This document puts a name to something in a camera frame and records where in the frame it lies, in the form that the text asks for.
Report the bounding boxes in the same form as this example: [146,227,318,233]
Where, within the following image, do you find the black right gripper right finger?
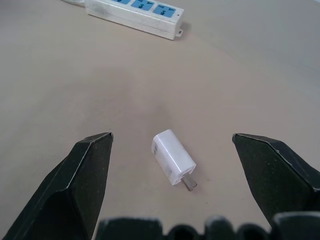
[231,133,320,230]

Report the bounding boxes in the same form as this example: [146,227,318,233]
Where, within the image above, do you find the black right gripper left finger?
[0,132,115,240]

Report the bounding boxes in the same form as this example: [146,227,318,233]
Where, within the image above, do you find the white plug adapter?
[151,129,198,193]

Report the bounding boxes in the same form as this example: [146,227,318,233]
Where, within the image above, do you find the white power strip blue sockets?
[84,0,185,41]

